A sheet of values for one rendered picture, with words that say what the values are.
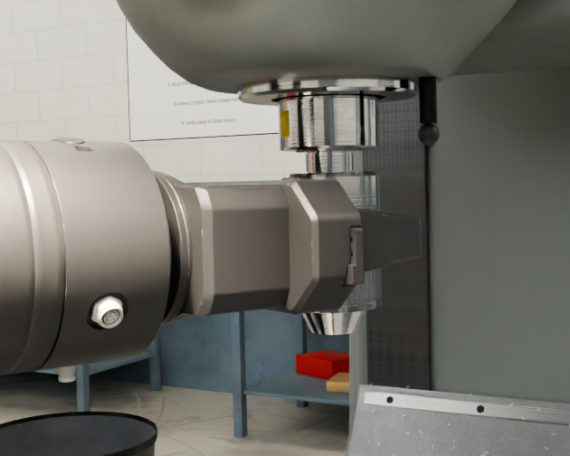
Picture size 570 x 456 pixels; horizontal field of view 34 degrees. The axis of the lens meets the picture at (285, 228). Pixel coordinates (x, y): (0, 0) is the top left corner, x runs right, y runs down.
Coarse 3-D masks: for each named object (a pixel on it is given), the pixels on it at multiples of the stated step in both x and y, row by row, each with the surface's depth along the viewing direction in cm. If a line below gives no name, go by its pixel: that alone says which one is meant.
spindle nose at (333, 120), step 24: (312, 96) 42; (336, 96) 41; (360, 96) 42; (312, 120) 42; (336, 120) 41; (360, 120) 42; (288, 144) 42; (312, 144) 42; (336, 144) 42; (360, 144) 42
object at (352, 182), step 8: (288, 176) 43; (296, 176) 42; (304, 176) 42; (312, 176) 42; (320, 176) 42; (328, 176) 42; (336, 176) 42; (344, 176) 42; (352, 176) 42; (360, 176) 42; (368, 176) 42; (376, 176) 43; (344, 184) 42; (352, 184) 42; (360, 184) 42; (368, 184) 42; (376, 184) 43; (352, 192) 42; (360, 192) 42; (368, 192) 42; (376, 192) 43
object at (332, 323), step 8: (352, 312) 43; (360, 312) 43; (312, 320) 43; (320, 320) 43; (328, 320) 43; (336, 320) 43; (344, 320) 43; (352, 320) 43; (360, 320) 44; (312, 328) 44; (320, 328) 43; (328, 328) 43; (336, 328) 43; (344, 328) 43; (352, 328) 43
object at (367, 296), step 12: (360, 204) 42; (372, 204) 43; (372, 276) 43; (360, 288) 42; (372, 288) 43; (348, 300) 42; (360, 300) 42; (372, 300) 43; (312, 312) 42; (324, 312) 42; (336, 312) 42
